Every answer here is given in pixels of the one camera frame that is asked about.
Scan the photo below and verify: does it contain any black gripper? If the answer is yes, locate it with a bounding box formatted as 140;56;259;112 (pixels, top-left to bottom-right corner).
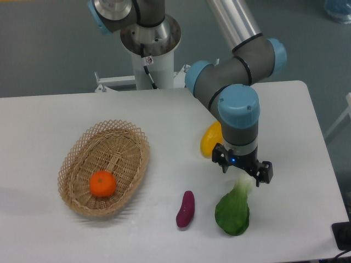
212;145;273;187

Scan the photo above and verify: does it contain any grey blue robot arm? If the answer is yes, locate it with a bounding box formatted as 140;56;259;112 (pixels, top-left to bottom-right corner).
87;1;287;184

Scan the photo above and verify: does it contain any woven wicker basket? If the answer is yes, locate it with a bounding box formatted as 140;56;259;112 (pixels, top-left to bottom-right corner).
58;120;150;216

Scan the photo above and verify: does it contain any green bok choy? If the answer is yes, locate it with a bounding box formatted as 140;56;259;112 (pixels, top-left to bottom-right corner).
214;175;253;236

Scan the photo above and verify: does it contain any purple sweet potato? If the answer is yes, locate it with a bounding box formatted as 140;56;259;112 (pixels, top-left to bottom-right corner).
175;191;195;228

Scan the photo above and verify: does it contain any black power adapter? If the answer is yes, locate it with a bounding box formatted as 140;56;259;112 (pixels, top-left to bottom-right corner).
331;221;350;250

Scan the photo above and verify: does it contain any orange fruit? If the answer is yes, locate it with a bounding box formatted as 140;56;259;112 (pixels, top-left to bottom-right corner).
89;170;116;197

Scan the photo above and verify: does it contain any blue object top right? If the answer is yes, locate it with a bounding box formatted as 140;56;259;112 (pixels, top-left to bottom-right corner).
324;0;350;24

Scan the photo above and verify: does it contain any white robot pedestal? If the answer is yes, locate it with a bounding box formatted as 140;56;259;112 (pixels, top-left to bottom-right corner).
94;15;193;93

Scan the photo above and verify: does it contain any white frame at right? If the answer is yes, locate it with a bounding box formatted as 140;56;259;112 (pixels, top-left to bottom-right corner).
324;93;350;144

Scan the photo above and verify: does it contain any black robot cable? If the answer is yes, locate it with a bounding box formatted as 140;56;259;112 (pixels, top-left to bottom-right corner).
140;43;160;90

